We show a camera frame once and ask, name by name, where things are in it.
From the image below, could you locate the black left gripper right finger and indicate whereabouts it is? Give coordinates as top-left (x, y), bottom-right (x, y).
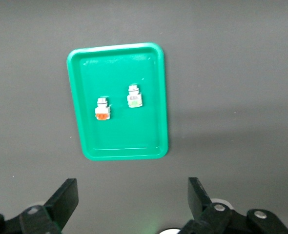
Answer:
top-left (178, 177), bottom-right (288, 234)

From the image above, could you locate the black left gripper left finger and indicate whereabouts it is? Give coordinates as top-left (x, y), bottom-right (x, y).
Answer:
top-left (0, 178), bottom-right (80, 234)

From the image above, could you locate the green button with orange base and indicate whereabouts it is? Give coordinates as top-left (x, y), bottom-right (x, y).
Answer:
top-left (94, 97), bottom-right (111, 121)

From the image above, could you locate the green plastic tray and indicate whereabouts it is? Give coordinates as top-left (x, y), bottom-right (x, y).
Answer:
top-left (66, 42), bottom-right (170, 161)

